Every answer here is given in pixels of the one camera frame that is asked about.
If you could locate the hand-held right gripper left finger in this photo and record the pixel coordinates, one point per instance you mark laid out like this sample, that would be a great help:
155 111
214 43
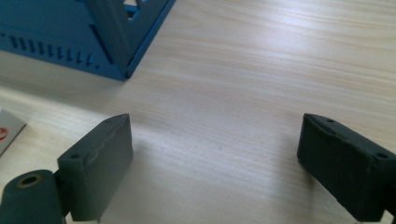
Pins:
99 161

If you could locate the blue file rack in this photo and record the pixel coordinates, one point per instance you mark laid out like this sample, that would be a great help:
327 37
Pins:
46 31

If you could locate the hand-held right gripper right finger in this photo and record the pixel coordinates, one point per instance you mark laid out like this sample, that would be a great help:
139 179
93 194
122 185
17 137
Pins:
348 168

